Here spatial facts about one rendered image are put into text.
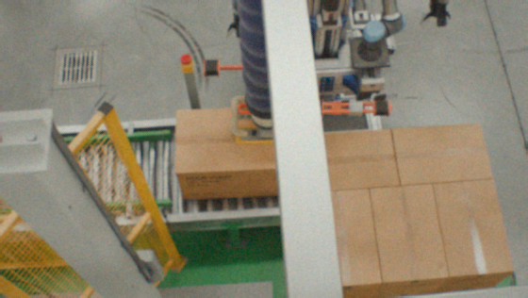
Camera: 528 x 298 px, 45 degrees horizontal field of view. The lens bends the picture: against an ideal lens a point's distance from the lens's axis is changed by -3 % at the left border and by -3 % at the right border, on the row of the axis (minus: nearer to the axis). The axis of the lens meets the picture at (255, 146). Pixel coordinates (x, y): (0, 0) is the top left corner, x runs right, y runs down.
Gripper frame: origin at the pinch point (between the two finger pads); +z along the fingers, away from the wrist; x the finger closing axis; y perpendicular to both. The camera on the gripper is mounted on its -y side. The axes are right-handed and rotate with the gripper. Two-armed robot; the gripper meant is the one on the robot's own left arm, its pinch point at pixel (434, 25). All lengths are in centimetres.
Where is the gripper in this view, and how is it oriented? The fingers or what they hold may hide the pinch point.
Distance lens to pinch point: 349.7
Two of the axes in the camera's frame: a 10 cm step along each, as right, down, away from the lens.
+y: -0.7, -9.0, 4.4
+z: 0.2, 4.4, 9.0
